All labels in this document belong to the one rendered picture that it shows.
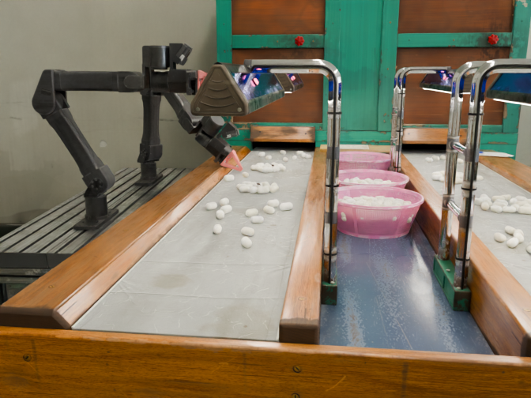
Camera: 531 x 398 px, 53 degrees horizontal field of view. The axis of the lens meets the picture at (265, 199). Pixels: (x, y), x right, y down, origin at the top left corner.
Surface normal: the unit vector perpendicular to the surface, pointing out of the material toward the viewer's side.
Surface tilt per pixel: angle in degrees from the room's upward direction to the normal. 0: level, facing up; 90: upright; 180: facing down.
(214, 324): 0
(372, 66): 90
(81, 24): 90
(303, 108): 90
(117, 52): 90
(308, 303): 0
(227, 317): 0
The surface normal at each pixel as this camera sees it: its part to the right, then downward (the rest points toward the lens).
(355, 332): 0.00, -0.97
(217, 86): -0.12, 0.23
